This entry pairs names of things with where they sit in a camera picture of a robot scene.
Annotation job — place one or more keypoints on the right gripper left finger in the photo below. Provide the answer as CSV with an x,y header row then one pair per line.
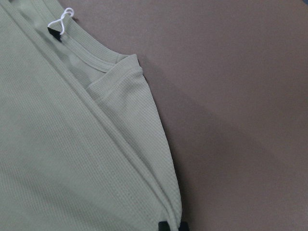
x,y
163,226

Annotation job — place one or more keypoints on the olive green long-sleeve shirt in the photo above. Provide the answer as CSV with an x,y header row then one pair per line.
x,y
82,147

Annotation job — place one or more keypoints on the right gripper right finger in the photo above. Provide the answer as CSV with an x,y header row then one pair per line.
x,y
183,226

